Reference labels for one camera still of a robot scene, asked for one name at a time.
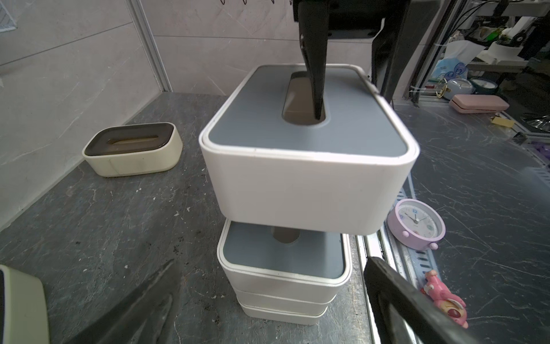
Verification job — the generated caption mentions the cream tissue box dark lid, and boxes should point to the cream tissue box dark lid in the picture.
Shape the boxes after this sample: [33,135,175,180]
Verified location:
[1,265,50,343]

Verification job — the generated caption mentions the lilac alarm clock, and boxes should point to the lilac alarm clock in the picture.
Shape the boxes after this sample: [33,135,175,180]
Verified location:
[386,199,446,251]

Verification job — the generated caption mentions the pink bear figurine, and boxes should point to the pink bear figurine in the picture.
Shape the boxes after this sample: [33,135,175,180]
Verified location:
[421,269,469,329]

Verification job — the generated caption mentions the white tissue box bamboo lid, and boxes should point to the white tissue box bamboo lid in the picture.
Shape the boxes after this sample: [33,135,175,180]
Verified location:
[240,304,327,326]

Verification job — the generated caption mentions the white tissue box grey top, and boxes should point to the white tissue box grey top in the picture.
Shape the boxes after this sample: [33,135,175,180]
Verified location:
[217,220,352,304]

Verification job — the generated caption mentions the cream tissue box brown lid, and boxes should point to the cream tissue box brown lid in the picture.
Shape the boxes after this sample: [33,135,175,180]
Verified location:
[82,122,183,178]

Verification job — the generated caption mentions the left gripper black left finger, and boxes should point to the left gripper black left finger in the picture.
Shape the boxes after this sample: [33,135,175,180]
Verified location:
[68,259,181,343]

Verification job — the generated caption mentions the white tissue box wooden lid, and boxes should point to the white tissue box wooden lid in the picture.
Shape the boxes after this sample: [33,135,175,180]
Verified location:
[234,290,336,316]

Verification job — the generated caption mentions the white tissue box grey lid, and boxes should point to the white tissue box grey lid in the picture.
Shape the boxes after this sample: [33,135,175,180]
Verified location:
[199,64,420,235]

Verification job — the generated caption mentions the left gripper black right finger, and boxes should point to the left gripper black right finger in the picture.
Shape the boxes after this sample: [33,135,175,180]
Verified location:
[364,256,480,343]

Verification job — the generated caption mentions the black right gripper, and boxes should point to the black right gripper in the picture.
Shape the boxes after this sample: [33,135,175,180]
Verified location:
[292,0,413,120]

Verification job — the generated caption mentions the pink pencil case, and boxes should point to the pink pencil case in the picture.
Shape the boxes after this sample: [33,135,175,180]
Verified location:
[449,95,509,114]

